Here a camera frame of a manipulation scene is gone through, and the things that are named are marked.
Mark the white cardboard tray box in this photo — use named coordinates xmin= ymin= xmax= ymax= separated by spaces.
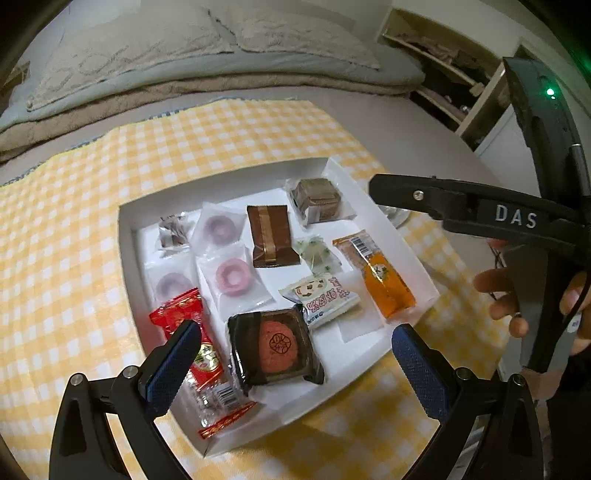
xmin=117 ymin=157 xmax=439 ymax=457

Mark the brown gold-striped packet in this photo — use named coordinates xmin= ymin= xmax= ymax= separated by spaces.
xmin=246 ymin=204 xmax=301 ymax=268

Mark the white cartoon snack packet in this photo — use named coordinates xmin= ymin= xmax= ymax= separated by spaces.
xmin=278 ymin=272 xmax=362 ymax=328

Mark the silver foil wrapper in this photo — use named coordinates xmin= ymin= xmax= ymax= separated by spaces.
xmin=379 ymin=203 xmax=411 ymax=228

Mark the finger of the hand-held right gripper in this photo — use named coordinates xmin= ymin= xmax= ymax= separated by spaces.
xmin=369 ymin=173 xmax=481 ymax=232

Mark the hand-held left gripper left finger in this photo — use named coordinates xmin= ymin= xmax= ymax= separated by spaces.
xmin=48 ymin=318 xmax=204 ymax=480

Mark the gold brown cake packet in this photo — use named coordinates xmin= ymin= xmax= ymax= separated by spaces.
xmin=284 ymin=176 xmax=358 ymax=227

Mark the green white candy packet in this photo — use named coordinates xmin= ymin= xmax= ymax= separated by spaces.
xmin=295 ymin=235 xmax=345 ymax=278

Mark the pink donut packet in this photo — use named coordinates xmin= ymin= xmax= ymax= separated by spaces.
xmin=196 ymin=249 xmax=275 ymax=319

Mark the grey-blue blanket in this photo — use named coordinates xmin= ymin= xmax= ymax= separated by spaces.
xmin=0 ymin=0 xmax=426 ymax=134

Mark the person's right hand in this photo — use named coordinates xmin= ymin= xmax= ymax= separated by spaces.
xmin=475 ymin=239 xmax=591 ymax=357

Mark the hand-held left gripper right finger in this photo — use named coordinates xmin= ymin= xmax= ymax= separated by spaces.
xmin=392 ymin=323 xmax=543 ymax=480

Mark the beige quilted pillow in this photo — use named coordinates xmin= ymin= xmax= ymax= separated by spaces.
xmin=212 ymin=2 xmax=382 ymax=70
xmin=28 ymin=4 xmax=236 ymax=112

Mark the red snack packet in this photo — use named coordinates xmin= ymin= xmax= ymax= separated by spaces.
xmin=148 ymin=287 xmax=257 ymax=439

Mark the orange snack packet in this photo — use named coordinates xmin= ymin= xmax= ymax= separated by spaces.
xmin=332 ymin=231 xmax=416 ymax=320

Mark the dark mooncake packet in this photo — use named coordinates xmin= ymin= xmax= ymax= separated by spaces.
xmin=227 ymin=307 xmax=326 ymax=395

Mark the small dark candy packet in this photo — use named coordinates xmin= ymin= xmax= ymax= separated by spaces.
xmin=156 ymin=211 xmax=191 ymax=250

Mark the yellow checked mat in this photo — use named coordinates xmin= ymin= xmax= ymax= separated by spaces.
xmin=0 ymin=99 xmax=509 ymax=480

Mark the beige folded quilt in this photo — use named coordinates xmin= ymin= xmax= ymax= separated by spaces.
xmin=0 ymin=78 xmax=411 ymax=162

